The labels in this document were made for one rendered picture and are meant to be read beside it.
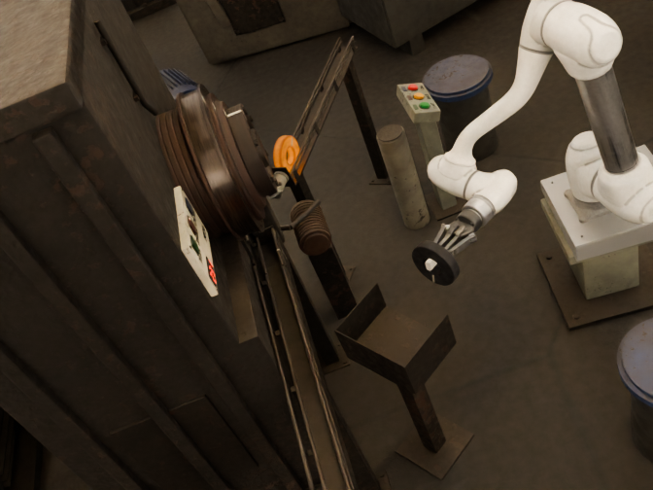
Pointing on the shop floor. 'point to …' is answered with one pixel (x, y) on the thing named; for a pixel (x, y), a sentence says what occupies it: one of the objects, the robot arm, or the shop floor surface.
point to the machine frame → (123, 279)
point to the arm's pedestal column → (600, 285)
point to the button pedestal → (428, 132)
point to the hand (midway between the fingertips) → (434, 259)
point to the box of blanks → (400, 18)
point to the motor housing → (323, 257)
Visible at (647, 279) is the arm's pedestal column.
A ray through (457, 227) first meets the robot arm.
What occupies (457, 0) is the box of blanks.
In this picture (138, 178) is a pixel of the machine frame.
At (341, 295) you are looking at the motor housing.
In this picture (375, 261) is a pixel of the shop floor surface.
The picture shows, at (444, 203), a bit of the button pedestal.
